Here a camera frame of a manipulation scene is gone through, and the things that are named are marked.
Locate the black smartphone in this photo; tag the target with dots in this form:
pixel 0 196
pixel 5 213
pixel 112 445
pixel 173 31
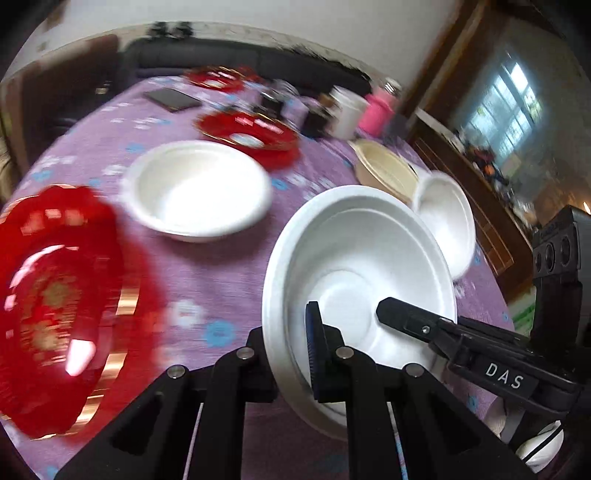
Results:
pixel 173 99

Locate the pink knit-sleeved bottle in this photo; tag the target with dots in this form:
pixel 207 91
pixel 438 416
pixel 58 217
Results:
pixel 376 110

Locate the black jar with wooden knob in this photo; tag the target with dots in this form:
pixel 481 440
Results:
pixel 316 120

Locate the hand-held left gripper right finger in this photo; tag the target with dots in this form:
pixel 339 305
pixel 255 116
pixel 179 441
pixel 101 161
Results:
pixel 313 350

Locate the red plate with gold print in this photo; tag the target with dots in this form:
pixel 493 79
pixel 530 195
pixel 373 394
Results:
pixel 249 131

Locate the window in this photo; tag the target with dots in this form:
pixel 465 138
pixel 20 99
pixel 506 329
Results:
pixel 508 110

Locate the wooden door frame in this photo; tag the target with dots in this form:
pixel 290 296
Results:
pixel 443 60

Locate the black sofa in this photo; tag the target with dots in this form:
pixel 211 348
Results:
pixel 277 60

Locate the white plastic jar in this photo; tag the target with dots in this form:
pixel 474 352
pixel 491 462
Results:
pixel 348 113

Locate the cabinet clutter pile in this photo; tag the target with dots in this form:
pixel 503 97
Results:
pixel 489 170

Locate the person's right hand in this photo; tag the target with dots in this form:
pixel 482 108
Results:
pixel 538 454

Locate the large red gold-rimmed plate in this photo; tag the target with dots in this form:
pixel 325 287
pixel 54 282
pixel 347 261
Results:
pixel 60 300

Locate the large white foam bowl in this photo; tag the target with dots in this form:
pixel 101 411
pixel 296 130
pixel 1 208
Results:
pixel 360 258

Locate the green white packaging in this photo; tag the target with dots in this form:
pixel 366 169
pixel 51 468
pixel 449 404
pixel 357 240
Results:
pixel 524 314

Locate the small red gold-rimmed plate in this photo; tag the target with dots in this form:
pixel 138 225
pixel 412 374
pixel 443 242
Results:
pixel 217 77

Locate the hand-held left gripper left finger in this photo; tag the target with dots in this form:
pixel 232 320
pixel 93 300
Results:
pixel 256 369

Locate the wide white foam bowl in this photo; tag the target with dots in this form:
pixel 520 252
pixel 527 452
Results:
pixel 198 189

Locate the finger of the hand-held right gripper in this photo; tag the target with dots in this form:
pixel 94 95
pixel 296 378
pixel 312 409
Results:
pixel 415 323

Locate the brown chair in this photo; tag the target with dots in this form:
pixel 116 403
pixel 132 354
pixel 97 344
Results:
pixel 60 92

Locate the dark object on sofa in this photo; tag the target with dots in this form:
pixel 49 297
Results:
pixel 159 28
pixel 182 28

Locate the wooden cabinet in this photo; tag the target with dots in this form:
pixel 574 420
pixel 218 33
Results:
pixel 480 207

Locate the small white foam bowl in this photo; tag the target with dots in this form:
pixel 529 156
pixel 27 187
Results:
pixel 445 221

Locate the beige plastic bowl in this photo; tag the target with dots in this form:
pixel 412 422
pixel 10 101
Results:
pixel 385 168

